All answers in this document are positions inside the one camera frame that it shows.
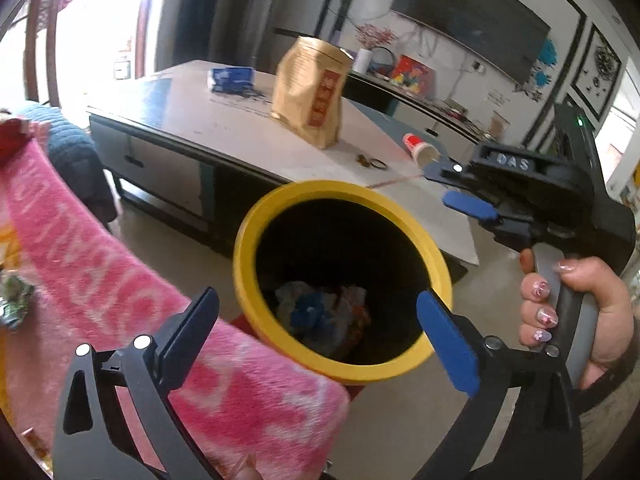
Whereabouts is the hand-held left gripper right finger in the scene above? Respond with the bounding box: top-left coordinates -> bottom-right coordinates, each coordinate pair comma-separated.
416,289 -> 583,480

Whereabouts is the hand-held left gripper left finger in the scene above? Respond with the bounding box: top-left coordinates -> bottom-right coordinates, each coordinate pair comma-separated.
52,287 -> 221,480

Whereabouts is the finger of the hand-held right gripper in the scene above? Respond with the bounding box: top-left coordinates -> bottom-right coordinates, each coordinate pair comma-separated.
442,191 -> 536,252
422,160 -> 482,188

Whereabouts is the red and silver wrapper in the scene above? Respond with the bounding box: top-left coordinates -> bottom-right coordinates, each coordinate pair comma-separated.
340,285 -> 373,346

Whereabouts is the yellow trash bin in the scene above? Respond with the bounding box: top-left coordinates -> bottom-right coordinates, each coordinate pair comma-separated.
232,180 -> 453,386

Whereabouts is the blue plastic bag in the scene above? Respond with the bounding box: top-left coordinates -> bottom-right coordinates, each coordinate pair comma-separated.
290,292 -> 331,331

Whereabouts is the person's right hand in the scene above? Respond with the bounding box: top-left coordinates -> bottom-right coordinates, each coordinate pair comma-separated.
517,249 -> 636,392

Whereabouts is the person's left hand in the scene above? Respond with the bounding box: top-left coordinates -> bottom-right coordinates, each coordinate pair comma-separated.
227,454 -> 262,480

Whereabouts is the red and white paper cup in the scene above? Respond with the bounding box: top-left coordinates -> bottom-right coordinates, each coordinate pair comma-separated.
403,132 -> 448,167

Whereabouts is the red colourful box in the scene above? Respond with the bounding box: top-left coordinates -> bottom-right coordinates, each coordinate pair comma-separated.
389,55 -> 435,93

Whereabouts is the grey television cabinet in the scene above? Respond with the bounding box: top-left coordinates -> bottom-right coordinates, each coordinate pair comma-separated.
345,70 -> 506,146

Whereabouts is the printed cartoon blanket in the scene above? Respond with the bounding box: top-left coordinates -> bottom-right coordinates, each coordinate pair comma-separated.
0,117 -> 351,480

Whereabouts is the white vase with red branches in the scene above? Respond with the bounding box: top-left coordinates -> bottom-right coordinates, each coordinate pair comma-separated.
354,25 -> 396,73

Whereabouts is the black television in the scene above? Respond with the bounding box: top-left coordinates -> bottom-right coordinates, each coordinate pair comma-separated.
390,0 -> 551,86

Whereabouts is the brown paper bag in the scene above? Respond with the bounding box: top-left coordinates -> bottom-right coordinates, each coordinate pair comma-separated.
270,36 -> 355,150

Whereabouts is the green crumpled wrapper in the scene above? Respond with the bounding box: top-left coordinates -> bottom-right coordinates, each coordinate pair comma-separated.
0,270 -> 36,331

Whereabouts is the white coffee table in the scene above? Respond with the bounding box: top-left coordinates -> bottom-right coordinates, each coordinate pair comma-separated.
86,59 -> 481,266

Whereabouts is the dark blue sofa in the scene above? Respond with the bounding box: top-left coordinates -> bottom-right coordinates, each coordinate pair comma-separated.
10,101 -> 118,223

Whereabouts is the blue and white box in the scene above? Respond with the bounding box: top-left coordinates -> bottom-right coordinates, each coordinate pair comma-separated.
207,66 -> 253,95

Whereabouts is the dark blue curtain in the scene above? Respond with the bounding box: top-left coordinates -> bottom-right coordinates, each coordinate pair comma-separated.
177,0 -> 226,63

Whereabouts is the bright window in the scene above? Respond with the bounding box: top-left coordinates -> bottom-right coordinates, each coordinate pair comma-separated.
0,0 -> 166,106

